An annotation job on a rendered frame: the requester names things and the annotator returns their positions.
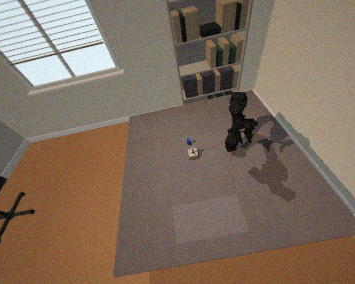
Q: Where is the beige square block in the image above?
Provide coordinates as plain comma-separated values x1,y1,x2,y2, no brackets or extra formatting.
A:
188,148,198,159

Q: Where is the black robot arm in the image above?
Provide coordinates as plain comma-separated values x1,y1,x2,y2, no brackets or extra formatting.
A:
225,92,254,152

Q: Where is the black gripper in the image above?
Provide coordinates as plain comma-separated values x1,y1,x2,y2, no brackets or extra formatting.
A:
227,114,258,144

